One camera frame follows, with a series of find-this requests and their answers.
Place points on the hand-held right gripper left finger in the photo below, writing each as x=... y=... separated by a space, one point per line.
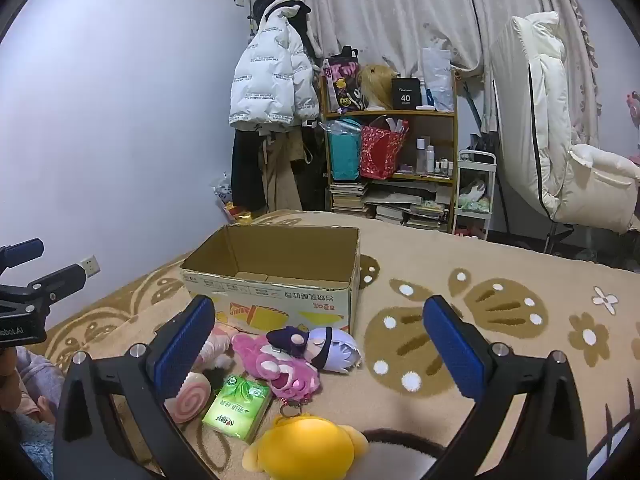
x=185 y=347

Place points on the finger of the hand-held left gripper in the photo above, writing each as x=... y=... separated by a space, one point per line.
x=62 y=280
x=22 y=251

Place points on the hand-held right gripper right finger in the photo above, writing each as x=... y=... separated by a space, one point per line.
x=452 y=347

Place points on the pink plush bear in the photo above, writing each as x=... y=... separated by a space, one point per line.
x=280 y=375

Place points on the cardboard box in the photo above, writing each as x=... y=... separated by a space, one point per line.
x=280 y=305

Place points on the purple-haired plush doll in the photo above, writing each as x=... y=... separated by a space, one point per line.
x=330 y=350

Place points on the person's left forearm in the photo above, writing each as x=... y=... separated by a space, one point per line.
x=40 y=370

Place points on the light pink plush toy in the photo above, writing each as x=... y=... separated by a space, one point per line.
x=220 y=342

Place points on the pink swirl roll plush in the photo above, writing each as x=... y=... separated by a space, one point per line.
x=192 y=397

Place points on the green tissue pack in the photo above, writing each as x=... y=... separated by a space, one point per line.
x=235 y=407

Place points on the beige patterned blanket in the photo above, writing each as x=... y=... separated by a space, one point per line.
x=500 y=270

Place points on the pile of magazines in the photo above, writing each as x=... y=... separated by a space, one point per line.
x=410 y=207

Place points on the calico plush toy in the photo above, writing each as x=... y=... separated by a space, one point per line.
x=474 y=197

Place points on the yellow plush toy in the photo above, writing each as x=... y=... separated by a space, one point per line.
x=305 y=450

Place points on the colourful plastic bag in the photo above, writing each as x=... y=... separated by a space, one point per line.
x=227 y=195

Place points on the stack of books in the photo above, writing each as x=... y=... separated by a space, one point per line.
x=347 y=200

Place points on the row of cosmetic bottles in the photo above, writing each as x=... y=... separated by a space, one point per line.
x=429 y=160

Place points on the black coat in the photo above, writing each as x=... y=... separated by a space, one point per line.
x=250 y=170

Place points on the white trolley cart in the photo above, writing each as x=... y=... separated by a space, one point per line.
x=475 y=157

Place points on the beige garment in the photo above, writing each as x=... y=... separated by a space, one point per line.
x=285 y=170

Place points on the red gift bag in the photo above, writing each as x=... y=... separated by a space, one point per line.
x=380 y=152

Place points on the black tote bag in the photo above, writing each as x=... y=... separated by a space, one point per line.
x=316 y=180

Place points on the teal bag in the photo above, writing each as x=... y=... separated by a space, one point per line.
x=344 y=152

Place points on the white padded chair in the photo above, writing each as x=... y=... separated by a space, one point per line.
x=545 y=135

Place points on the wooden shelf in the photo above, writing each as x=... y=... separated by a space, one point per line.
x=390 y=116

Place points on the black box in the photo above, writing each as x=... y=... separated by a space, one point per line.
x=406 y=94

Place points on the white plastic bag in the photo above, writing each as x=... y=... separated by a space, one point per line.
x=439 y=80

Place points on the blond wig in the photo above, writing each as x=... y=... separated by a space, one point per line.
x=375 y=85

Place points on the pink printed bag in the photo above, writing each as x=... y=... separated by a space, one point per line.
x=342 y=80

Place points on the white puffer jacket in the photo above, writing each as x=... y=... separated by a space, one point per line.
x=270 y=70

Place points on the floral curtain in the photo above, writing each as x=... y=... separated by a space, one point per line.
x=400 y=10

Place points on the black hat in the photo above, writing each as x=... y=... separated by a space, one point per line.
x=267 y=0

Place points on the white wall socket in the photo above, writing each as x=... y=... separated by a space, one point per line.
x=90 y=266

